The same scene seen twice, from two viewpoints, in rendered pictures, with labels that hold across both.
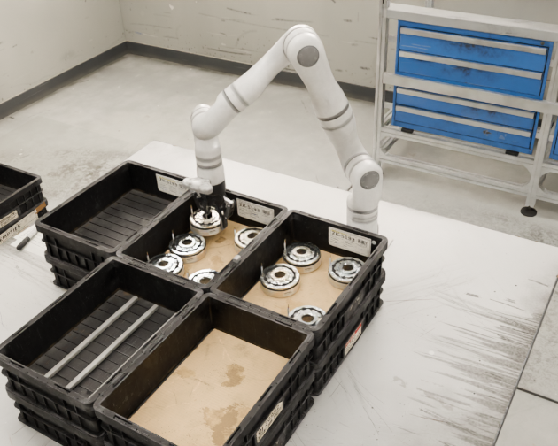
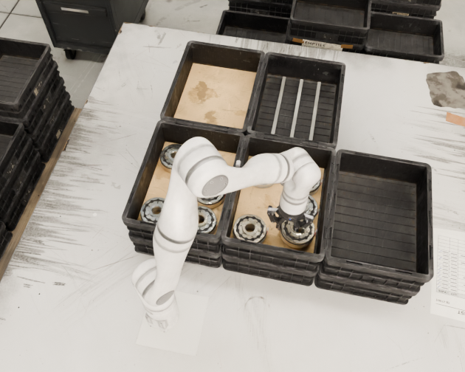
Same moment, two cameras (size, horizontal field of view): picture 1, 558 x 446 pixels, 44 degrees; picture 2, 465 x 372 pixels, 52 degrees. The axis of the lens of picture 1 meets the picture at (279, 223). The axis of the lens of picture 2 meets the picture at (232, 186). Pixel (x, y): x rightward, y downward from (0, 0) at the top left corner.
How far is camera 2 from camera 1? 218 cm
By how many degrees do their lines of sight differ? 86
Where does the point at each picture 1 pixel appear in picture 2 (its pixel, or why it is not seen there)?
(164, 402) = (242, 94)
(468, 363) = (68, 212)
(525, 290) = (11, 302)
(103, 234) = (387, 212)
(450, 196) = not seen: outside the picture
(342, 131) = not seen: hidden behind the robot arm
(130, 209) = (393, 255)
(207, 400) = (218, 101)
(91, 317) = (328, 135)
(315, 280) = not seen: hidden behind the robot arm
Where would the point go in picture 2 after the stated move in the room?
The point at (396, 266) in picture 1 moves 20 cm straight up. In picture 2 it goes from (128, 303) to (115, 280)
